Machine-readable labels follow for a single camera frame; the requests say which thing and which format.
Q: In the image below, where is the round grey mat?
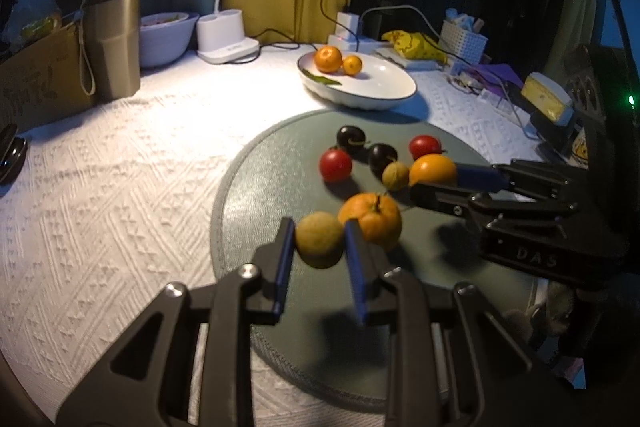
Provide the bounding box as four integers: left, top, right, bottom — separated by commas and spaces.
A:
210, 109, 551, 413

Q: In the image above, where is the dark cherry with stem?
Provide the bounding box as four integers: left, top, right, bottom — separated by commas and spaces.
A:
336, 125, 368, 155

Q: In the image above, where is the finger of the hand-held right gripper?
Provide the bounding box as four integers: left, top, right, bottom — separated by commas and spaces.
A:
410, 181, 582, 238
456, 159, 574, 200

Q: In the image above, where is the beaded keychain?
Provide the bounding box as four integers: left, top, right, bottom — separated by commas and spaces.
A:
447, 72, 496, 98

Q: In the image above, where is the white perforated basket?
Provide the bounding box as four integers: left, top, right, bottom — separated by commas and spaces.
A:
441, 19, 488, 62

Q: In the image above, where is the white textured tablecloth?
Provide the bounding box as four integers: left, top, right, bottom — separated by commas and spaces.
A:
0, 39, 551, 427

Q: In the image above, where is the white charger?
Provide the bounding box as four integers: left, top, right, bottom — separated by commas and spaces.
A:
335, 12, 361, 42

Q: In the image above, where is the small yellow-green round fruit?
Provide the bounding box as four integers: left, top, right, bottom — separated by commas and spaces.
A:
382, 161, 411, 192

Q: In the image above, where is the yellow snack bag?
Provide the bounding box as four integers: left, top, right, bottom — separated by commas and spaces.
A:
382, 29, 448, 64

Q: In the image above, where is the large orange with stem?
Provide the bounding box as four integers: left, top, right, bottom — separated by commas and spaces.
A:
338, 192, 403, 251

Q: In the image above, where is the green leaf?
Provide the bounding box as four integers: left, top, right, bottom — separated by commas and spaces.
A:
300, 69, 343, 86

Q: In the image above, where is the steel tumbler with strap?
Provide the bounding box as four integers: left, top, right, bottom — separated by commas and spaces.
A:
75, 0, 142, 102

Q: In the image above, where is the white oval plate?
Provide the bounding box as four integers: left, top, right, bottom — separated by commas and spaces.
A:
297, 43, 418, 110

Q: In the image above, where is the dark orange mandarin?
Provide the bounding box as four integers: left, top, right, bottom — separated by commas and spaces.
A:
314, 46, 344, 74

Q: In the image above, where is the black power adapter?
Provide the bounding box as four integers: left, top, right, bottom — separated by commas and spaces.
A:
367, 9, 396, 38

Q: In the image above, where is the red tomato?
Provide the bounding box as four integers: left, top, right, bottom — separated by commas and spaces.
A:
408, 135, 444, 160
319, 148, 353, 182

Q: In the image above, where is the white power strip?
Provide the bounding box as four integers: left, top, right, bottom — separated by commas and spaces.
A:
327, 33, 396, 56

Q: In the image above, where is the lavender bowl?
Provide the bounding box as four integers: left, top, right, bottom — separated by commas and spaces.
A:
140, 12, 200, 68

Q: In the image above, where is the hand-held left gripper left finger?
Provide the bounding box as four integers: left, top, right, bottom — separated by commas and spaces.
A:
55, 217, 296, 427

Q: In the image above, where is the small white packet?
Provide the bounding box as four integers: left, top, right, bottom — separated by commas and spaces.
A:
446, 8, 484, 32

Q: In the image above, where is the black charger cable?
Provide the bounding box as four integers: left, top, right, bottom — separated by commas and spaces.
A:
257, 0, 351, 58

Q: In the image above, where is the purple paper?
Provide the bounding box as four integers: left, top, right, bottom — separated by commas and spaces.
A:
462, 63, 526, 96

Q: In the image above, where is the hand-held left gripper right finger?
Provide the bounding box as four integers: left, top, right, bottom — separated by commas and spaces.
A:
342, 218, 548, 427

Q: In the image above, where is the white tissue pack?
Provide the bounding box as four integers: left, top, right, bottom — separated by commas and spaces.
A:
375, 48, 441, 70

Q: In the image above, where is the black round object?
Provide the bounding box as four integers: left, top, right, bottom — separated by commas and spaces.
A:
0, 124, 28, 185

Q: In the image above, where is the large yellow-green round fruit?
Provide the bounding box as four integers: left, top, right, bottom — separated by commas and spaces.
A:
295, 213, 347, 269

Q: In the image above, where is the white power cable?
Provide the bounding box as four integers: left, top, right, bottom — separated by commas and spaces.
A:
361, 5, 446, 52

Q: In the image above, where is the cardboard box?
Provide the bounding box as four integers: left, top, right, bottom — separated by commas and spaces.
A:
0, 19, 96, 135

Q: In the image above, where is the smooth yellow-orange citrus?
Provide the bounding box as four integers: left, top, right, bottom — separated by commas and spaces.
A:
408, 154, 458, 188

